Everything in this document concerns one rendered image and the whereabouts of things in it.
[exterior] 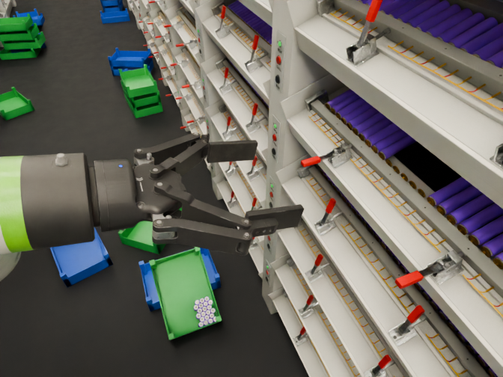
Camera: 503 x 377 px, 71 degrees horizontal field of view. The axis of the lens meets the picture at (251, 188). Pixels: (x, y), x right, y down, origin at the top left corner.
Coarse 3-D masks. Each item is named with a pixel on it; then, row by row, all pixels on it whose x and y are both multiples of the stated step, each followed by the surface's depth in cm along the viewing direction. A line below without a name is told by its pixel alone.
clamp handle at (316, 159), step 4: (336, 152) 65; (316, 156) 65; (320, 156) 65; (324, 156) 65; (328, 156) 65; (332, 156) 65; (304, 160) 64; (308, 160) 64; (312, 160) 64; (316, 160) 64; (320, 160) 64; (304, 164) 63; (308, 164) 64; (312, 164) 64
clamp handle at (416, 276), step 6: (438, 264) 47; (444, 264) 46; (426, 270) 47; (432, 270) 47; (438, 270) 47; (402, 276) 46; (408, 276) 46; (414, 276) 46; (420, 276) 46; (426, 276) 46; (396, 282) 46; (402, 282) 45; (408, 282) 45; (414, 282) 46; (402, 288) 46
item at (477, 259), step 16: (320, 112) 73; (320, 128) 72; (336, 128) 69; (336, 144) 68; (352, 144) 65; (352, 160) 64; (368, 160) 62; (384, 176) 59; (400, 192) 56; (416, 192) 55; (416, 208) 54; (432, 208) 52; (432, 224) 52; (448, 224) 50; (448, 240) 49; (464, 240) 48; (480, 256) 46; (480, 272) 46; (496, 272) 44; (496, 288) 44
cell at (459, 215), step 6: (480, 198) 51; (486, 198) 51; (468, 204) 51; (474, 204) 51; (480, 204) 51; (486, 204) 51; (456, 210) 51; (462, 210) 51; (468, 210) 51; (474, 210) 51; (480, 210) 51; (456, 216) 51; (462, 216) 51; (468, 216) 51; (456, 222) 51
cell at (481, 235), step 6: (492, 222) 49; (498, 222) 48; (480, 228) 49; (486, 228) 48; (492, 228) 48; (498, 228) 48; (474, 234) 48; (480, 234) 48; (486, 234) 48; (492, 234) 48; (498, 234) 48; (480, 240) 48; (486, 240) 48
